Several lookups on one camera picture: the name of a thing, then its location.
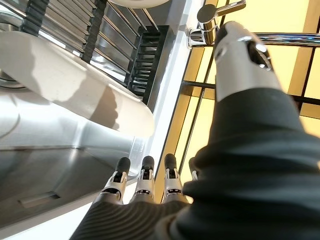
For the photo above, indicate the chrome kitchen faucet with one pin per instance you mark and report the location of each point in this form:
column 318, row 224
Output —
column 207, row 35

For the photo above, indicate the stainless steel sink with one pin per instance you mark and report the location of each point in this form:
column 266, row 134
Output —
column 50, row 155

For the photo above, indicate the black dish drying rack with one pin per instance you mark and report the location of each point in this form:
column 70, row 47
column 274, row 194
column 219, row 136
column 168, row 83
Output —
column 147, row 62

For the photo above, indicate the deep cream plate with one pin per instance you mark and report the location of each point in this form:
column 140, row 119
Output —
column 62, row 82

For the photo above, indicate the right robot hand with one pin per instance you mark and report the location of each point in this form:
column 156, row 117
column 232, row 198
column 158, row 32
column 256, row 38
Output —
column 237, row 175

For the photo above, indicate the dark window frame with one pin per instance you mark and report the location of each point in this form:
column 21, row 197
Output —
column 197, row 85

